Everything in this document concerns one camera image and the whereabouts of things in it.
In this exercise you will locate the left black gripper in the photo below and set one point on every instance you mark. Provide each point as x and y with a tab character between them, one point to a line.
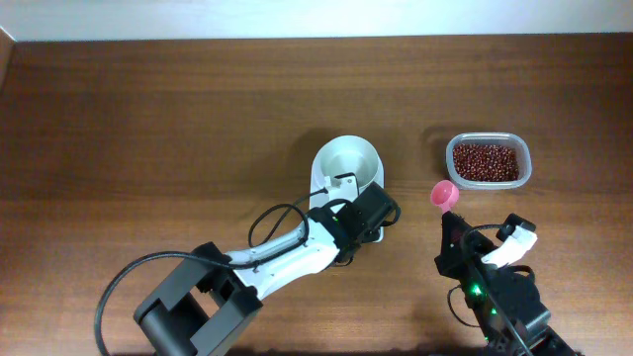
370	236

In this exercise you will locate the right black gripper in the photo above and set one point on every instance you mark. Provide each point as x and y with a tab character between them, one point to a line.
476	246

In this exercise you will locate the pink measuring scoop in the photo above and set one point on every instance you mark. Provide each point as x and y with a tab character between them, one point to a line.
444	195

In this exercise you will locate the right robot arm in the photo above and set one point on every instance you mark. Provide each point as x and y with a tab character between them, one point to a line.
502	294

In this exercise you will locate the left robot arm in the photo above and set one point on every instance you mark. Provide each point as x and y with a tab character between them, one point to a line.
207	301

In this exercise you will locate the white digital kitchen scale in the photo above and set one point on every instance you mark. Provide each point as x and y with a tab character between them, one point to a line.
344	173

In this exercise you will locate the white round bowl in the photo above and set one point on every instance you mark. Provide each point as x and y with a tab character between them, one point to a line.
348	154

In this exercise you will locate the red adzuki beans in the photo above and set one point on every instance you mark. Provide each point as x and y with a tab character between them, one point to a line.
485	162

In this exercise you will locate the clear plastic bean container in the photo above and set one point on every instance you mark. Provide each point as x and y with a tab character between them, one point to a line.
505	139

